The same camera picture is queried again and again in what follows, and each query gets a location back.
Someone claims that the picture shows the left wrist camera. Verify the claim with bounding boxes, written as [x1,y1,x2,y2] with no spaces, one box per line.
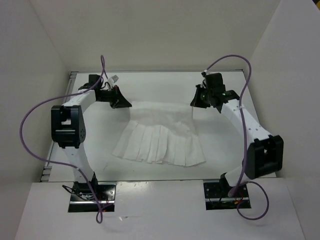
[107,75,119,89]

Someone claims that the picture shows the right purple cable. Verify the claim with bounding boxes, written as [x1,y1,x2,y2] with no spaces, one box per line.
[204,54,270,221]

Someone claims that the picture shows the white pleated skirt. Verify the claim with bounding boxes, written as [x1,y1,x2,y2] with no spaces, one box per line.
[112,101,206,168]

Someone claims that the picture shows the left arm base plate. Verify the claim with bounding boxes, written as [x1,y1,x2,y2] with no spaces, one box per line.
[61,181,117,213]

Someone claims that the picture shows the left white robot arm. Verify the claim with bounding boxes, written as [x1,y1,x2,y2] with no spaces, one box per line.
[51,74,132,200]

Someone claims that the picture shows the purple cable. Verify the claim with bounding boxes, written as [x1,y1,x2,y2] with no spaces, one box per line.
[204,54,270,221]
[19,54,111,225]

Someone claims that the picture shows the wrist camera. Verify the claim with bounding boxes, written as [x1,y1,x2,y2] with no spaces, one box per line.
[107,75,119,89]
[201,72,226,95]

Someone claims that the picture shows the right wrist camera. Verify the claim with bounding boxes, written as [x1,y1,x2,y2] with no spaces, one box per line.
[201,72,226,95]

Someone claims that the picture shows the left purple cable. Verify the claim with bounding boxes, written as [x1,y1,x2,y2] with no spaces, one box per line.
[19,54,111,225]

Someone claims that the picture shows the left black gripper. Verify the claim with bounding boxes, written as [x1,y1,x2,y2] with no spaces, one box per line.
[96,84,131,109]

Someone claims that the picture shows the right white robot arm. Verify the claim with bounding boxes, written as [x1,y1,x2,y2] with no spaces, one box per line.
[190,72,284,197]

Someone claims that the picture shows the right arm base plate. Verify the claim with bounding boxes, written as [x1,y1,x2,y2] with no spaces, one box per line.
[203,180,251,211]

